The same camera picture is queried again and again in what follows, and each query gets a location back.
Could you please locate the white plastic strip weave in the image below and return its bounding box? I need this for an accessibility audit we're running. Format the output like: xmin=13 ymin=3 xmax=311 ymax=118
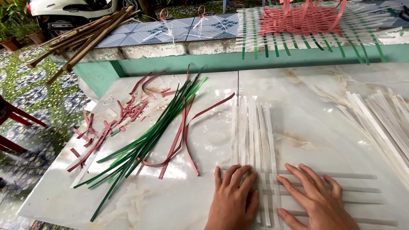
xmin=220 ymin=96 xmax=398 ymax=230

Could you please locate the unfinished red woven basket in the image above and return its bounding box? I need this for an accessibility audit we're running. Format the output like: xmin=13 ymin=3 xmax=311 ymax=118
xmin=259 ymin=0 xmax=348 ymax=36

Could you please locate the single white plastic strip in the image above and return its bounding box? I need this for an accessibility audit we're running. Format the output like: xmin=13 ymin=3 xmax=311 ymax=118
xmin=69 ymin=141 xmax=106 ymax=189

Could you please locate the long red plastic strip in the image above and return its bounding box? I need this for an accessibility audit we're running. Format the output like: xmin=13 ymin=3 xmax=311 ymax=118
xmin=129 ymin=70 xmax=167 ymax=97
xmin=67 ymin=123 xmax=112 ymax=173
xmin=137 ymin=134 xmax=184 ymax=167
xmin=158 ymin=96 xmax=196 ymax=180
xmin=183 ymin=92 xmax=236 ymax=177

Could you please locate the bundle of green plastic strips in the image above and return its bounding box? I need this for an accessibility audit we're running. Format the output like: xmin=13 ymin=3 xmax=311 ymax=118
xmin=73 ymin=68 xmax=209 ymax=223

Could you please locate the tiled green concrete bench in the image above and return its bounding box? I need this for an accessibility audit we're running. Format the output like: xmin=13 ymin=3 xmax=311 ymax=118
xmin=49 ymin=13 xmax=409 ymax=98

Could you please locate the white string with pink ring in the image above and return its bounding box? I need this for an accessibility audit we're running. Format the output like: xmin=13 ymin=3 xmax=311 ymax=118
xmin=191 ymin=5 xmax=229 ymax=39
xmin=142 ymin=8 xmax=176 ymax=43

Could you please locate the red plastic chair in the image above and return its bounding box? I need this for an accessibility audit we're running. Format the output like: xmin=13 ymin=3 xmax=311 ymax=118
xmin=0 ymin=94 xmax=47 ymax=153

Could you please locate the potted plant in brown pot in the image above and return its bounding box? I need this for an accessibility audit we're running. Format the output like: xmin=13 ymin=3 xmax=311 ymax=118
xmin=19 ymin=19 xmax=46 ymax=45
xmin=0 ymin=13 xmax=21 ymax=52

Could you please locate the pile of loose white strips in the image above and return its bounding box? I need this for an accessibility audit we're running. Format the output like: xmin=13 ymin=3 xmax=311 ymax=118
xmin=337 ymin=88 xmax=409 ymax=192

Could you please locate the white motor scooter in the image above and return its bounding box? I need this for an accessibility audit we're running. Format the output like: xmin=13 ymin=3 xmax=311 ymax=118
xmin=26 ymin=0 xmax=141 ymax=38

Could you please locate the white and green woven mat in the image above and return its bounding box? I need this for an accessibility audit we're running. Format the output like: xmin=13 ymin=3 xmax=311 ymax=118
xmin=235 ymin=0 xmax=409 ymax=66

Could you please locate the bundle of bamboo sticks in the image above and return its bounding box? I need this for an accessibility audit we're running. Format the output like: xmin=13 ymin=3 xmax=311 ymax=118
xmin=26 ymin=5 xmax=142 ymax=86

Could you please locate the person's right hand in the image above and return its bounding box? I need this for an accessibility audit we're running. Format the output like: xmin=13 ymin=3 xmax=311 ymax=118
xmin=276 ymin=163 xmax=360 ymax=230

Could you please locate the heap of red strip scraps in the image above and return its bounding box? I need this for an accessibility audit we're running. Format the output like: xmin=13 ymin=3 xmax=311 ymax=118
xmin=70 ymin=86 xmax=178 ymax=158

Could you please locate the person's left hand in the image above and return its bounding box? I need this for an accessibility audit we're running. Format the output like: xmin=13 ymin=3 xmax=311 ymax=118
xmin=204 ymin=164 xmax=259 ymax=230

